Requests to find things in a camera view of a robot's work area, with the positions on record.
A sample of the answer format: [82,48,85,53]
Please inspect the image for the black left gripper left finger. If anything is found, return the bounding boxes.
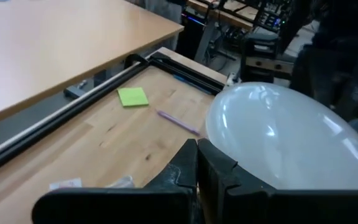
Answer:
[31,138,198,224]

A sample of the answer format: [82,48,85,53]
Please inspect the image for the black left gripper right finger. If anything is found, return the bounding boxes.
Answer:
[197,138,358,224]

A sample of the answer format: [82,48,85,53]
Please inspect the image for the white lightbulb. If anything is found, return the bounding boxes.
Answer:
[205,81,358,190]

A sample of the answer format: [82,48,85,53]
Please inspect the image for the lilac pen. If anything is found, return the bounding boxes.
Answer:
[156,110,201,137]

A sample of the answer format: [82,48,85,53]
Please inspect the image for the green sticky note pad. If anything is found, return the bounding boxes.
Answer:
[116,86,150,108]

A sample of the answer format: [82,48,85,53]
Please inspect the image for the blue pen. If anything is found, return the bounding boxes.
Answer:
[172,73,220,95]

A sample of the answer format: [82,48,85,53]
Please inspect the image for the black equipment cart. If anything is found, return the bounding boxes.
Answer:
[240,30,295,83]

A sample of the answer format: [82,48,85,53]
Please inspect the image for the beige wooden desk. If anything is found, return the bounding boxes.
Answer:
[0,0,185,130]

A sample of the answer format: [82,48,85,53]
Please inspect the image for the black computer tower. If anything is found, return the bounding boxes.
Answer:
[175,12,211,60]

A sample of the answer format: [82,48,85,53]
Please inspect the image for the background wooden workbench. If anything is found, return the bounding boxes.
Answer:
[186,0,295,32]

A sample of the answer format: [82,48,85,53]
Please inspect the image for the black aluminium table frame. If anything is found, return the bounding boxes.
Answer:
[0,51,227,180]

